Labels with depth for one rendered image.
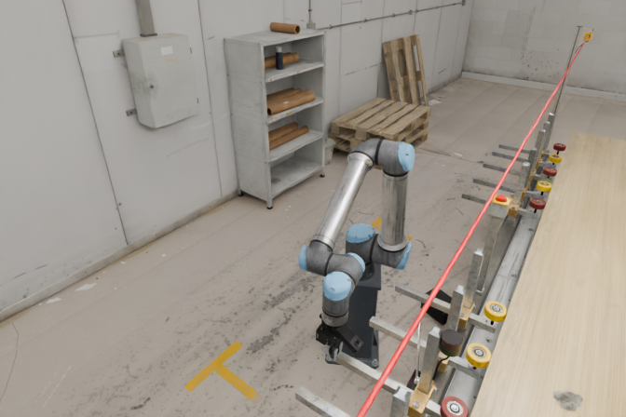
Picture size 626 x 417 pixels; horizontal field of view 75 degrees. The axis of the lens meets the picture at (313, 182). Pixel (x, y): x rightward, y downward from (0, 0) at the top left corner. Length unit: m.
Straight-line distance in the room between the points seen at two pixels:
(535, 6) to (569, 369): 7.77
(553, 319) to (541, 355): 0.20
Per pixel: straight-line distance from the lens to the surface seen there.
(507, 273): 2.51
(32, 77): 3.05
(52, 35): 3.07
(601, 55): 8.90
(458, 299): 1.56
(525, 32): 9.03
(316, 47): 4.21
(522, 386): 1.62
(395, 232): 2.01
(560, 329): 1.86
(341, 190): 1.63
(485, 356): 1.64
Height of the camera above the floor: 2.10
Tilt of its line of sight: 28 degrees down
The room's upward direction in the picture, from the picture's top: straight up
